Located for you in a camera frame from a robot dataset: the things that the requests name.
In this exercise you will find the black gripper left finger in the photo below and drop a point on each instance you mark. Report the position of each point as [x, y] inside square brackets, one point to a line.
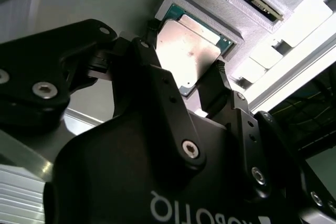
[162, 103]

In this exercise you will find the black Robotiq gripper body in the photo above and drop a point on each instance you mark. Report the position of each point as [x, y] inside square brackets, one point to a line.
[126, 171]

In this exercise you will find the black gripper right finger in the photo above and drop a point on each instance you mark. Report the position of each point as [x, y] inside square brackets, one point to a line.
[249, 140]

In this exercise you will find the silver square CPU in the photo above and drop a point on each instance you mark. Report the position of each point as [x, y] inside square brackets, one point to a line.
[183, 45]

